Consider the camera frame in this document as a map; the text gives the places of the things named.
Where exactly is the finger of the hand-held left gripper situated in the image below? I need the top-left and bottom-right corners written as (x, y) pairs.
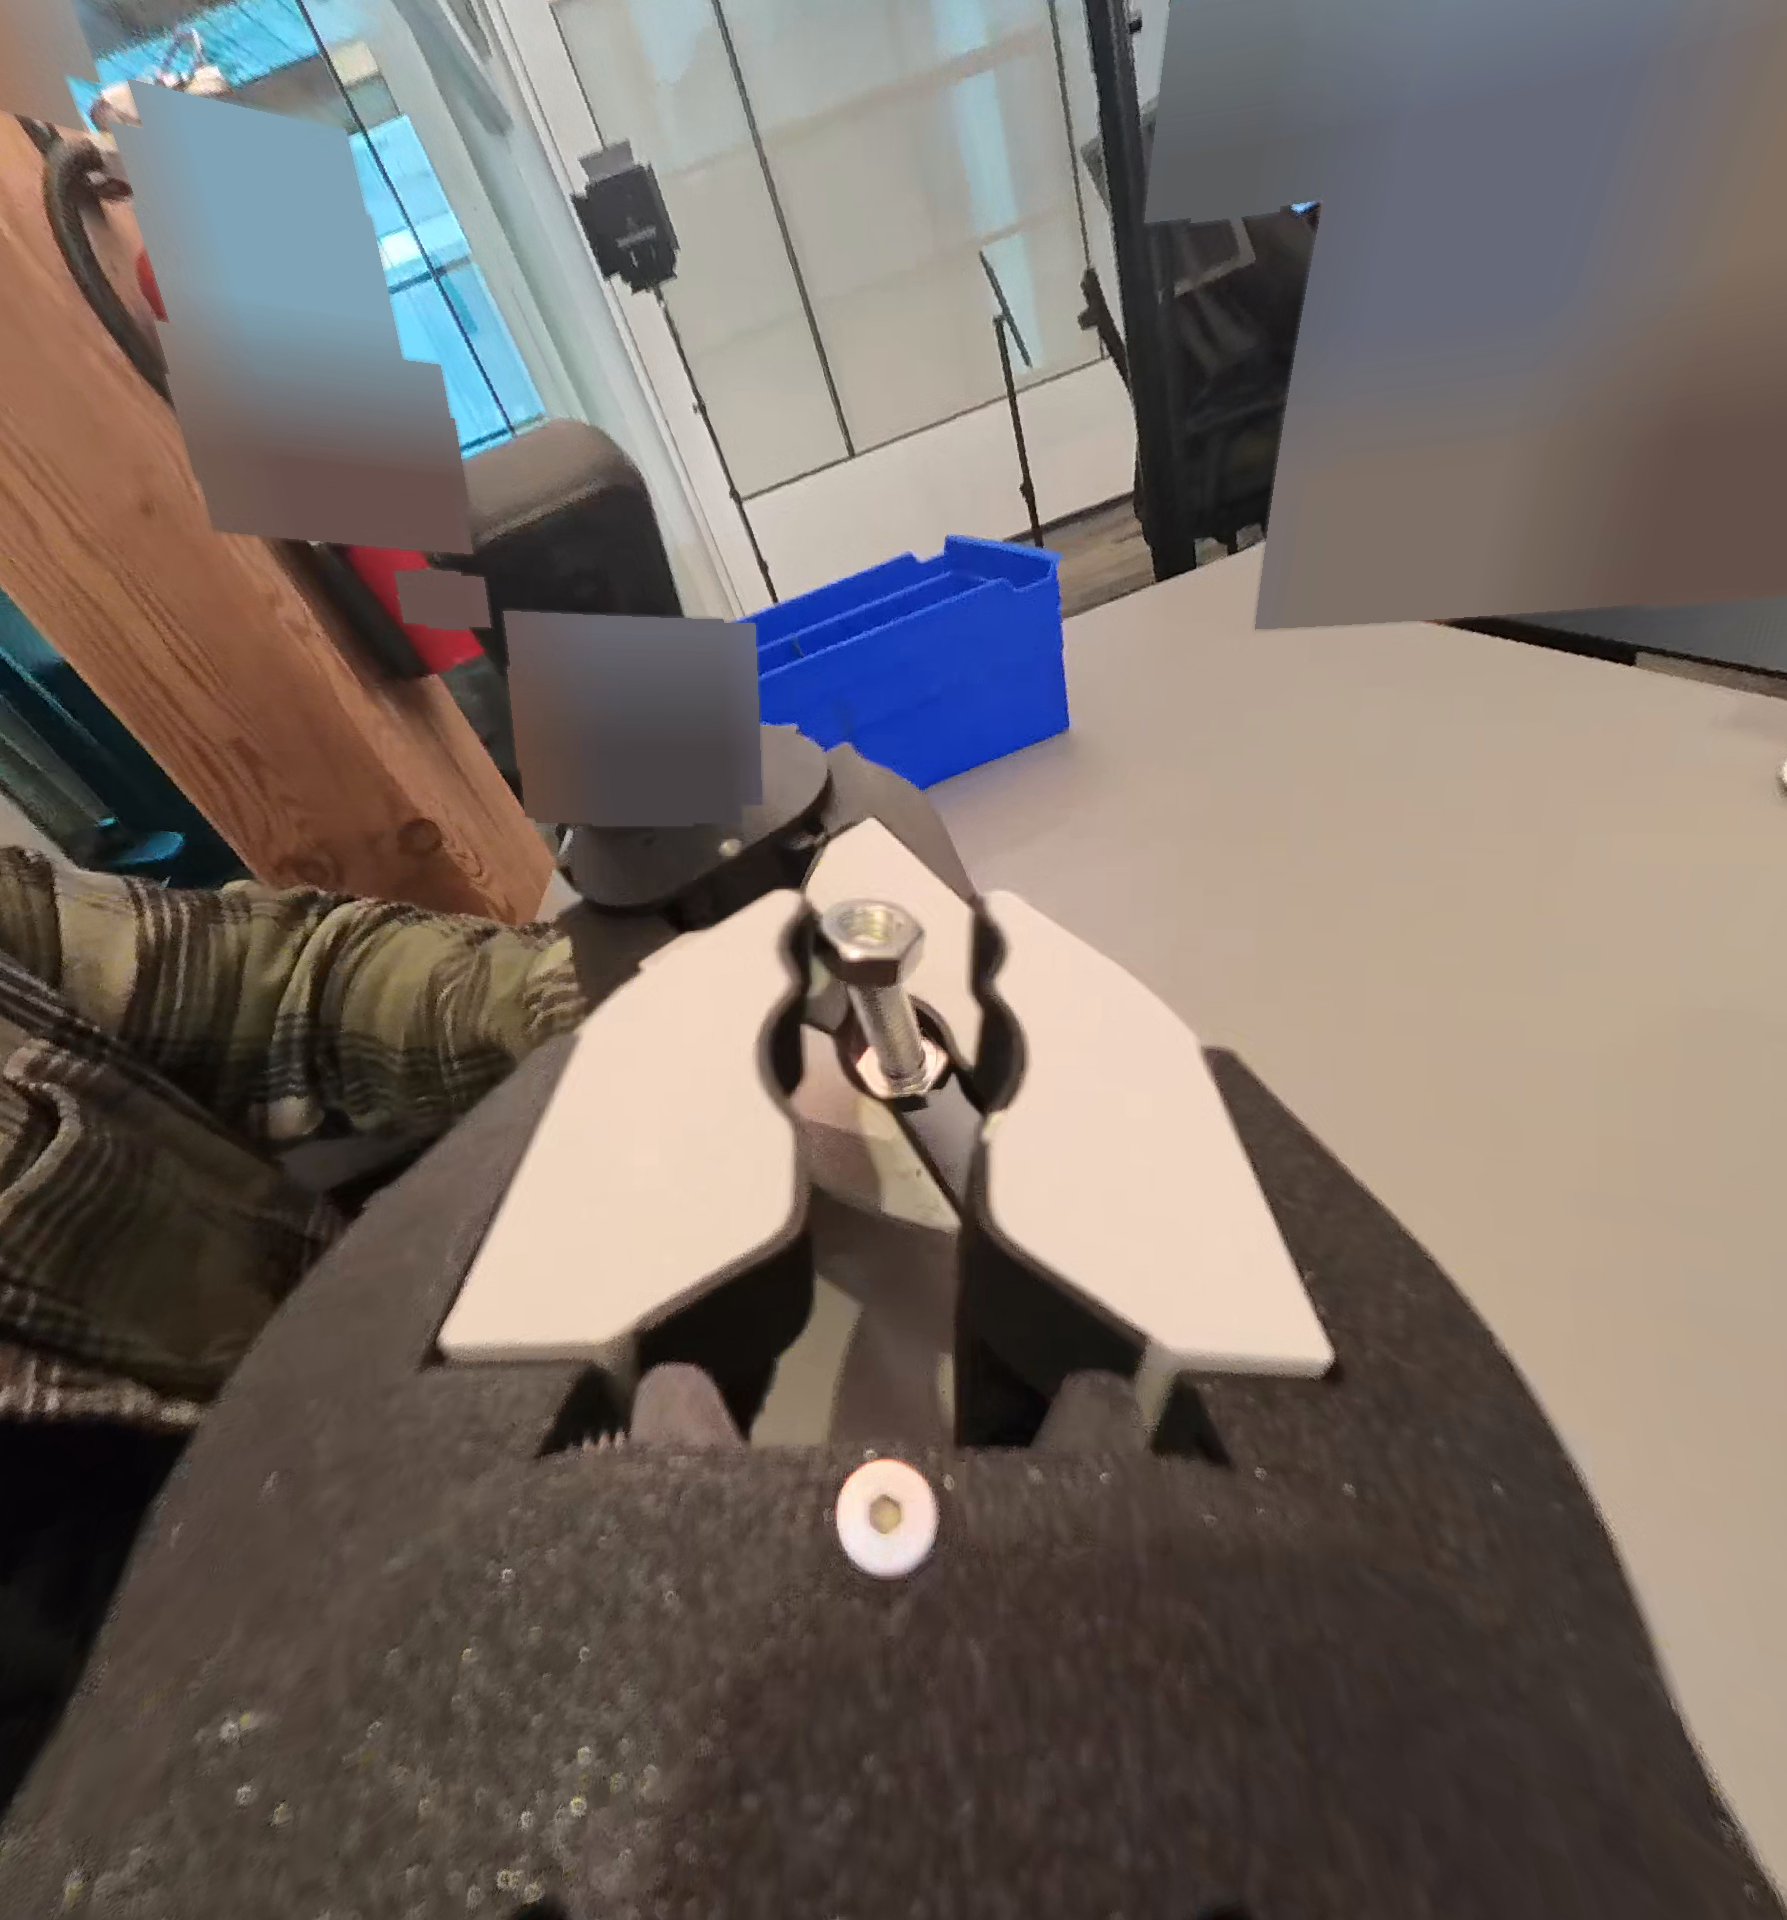
top-left (808, 1099), bottom-right (965, 1234)
top-left (808, 817), bottom-right (978, 910)

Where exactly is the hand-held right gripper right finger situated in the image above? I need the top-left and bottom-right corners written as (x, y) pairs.
top-left (953, 889), bottom-right (1337, 1449)

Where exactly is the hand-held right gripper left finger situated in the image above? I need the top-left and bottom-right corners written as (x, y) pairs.
top-left (434, 889), bottom-right (812, 1443)

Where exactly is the steel hex nut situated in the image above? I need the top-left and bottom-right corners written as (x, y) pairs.
top-left (851, 1041), bottom-right (957, 1107)

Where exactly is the steel hex bolt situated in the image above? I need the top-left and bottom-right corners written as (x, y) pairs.
top-left (815, 897), bottom-right (955, 1096)

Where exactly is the person's left forearm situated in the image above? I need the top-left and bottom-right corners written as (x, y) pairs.
top-left (127, 884), bottom-right (592, 1161)

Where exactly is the blue plastic bin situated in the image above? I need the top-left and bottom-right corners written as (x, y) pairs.
top-left (736, 535), bottom-right (1072, 793)

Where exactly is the red fire extinguisher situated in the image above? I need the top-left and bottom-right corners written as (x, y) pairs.
top-left (335, 543), bottom-right (493, 680)

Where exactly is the black light stand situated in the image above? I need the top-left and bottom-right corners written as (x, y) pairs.
top-left (571, 140), bottom-right (785, 605)

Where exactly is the wooden pillar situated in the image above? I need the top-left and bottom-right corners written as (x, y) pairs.
top-left (0, 91), bottom-right (560, 926)

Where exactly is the black tripod stand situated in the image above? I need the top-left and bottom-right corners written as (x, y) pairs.
top-left (978, 247), bottom-right (1055, 551)

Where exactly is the person's plaid shirt torso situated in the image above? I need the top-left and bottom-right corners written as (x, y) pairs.
top-left (0, 817), bottom-right (345, 1430)

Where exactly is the black metal frame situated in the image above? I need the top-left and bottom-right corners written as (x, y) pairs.
top-left (1082, 0), bottom-right (1184, 583)

